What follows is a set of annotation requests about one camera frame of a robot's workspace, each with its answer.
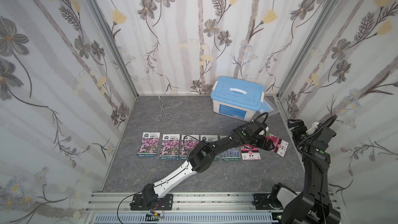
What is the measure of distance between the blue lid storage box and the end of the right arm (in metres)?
0.25

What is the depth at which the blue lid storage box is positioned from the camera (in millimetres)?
954

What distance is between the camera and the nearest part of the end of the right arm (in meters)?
0.70
